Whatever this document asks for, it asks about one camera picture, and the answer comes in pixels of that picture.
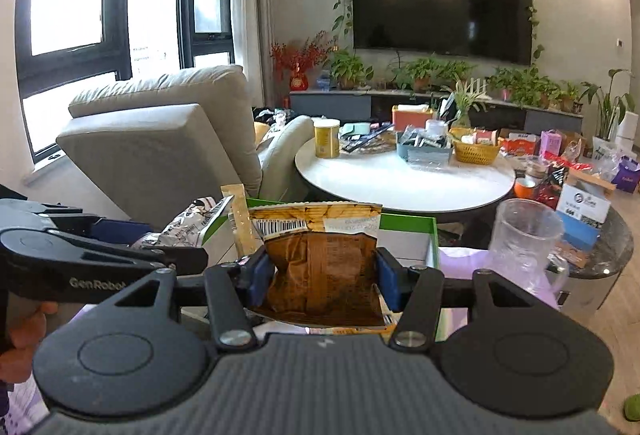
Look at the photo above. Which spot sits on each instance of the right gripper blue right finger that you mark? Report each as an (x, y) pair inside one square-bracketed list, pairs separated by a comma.
[(416, 294)]

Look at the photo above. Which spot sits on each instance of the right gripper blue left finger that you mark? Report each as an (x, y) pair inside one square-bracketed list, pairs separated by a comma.
[(231, 288)]

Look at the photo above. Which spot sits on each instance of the long tan stick packet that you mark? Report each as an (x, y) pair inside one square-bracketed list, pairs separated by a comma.
[(247, 242)]

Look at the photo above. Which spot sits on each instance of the silver black foil packet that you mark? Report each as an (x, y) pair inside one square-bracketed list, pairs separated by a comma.
[(191, 228)]

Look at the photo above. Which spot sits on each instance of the brown dried snack bag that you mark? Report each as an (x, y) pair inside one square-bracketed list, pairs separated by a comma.
[(323, 255)]

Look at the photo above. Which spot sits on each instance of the person's left hand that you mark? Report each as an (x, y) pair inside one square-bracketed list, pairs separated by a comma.
[(16, 362)]

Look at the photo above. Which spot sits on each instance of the green cardboard box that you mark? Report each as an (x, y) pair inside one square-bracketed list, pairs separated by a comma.
[(406, 237)]

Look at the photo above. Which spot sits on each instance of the round white coffee table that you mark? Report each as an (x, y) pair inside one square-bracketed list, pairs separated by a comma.
[(397, 185)]

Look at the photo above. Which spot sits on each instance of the clear glass mug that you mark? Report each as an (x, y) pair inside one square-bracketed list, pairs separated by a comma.
[(525, 234)]

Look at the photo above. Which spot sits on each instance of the blue grey storage tray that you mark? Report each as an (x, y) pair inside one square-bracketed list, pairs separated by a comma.
[(423, 147)]

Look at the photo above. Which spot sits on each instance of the yellow woven basket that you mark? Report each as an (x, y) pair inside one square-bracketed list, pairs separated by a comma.
[(469, 152)]

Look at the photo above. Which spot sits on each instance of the beige sofa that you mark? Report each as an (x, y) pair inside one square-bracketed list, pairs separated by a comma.
[(154, 146)]

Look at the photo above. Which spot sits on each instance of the orange tissue box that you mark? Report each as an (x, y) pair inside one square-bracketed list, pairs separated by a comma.
[(410, 115)]

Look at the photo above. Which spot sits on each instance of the yellow tin can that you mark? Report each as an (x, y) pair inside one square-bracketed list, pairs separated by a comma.
[(326, 138)]

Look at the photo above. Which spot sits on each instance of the round dark marble table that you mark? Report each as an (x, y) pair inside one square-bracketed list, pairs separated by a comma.
[(593, 275)]

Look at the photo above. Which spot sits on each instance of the blue white carton box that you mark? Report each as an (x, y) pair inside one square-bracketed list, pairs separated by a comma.
[(583, 205)]

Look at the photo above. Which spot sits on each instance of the dark tv cabinet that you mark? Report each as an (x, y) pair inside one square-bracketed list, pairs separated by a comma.
[(376, 106)]

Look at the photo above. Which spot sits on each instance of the pink small box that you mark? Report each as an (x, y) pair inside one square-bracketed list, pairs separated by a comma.
[(550, 143)]

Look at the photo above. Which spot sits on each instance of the red flower decoration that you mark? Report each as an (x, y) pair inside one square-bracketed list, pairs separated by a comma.
[(297, 58)]

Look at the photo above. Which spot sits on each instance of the purple gift bag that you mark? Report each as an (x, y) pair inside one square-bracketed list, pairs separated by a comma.
[(627, 177)]

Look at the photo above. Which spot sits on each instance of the green slippers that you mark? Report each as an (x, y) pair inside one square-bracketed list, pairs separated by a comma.
[(631, 408)]

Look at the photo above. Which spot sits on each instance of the black framed window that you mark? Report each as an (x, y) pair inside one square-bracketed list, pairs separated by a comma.
[(120, 15)]

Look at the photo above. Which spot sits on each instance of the tall leafy floor plant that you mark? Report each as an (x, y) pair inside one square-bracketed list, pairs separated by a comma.
[(611, 108)]

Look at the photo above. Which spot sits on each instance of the wall mounted black television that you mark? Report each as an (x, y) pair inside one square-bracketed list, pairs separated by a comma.
[(490, 29)]

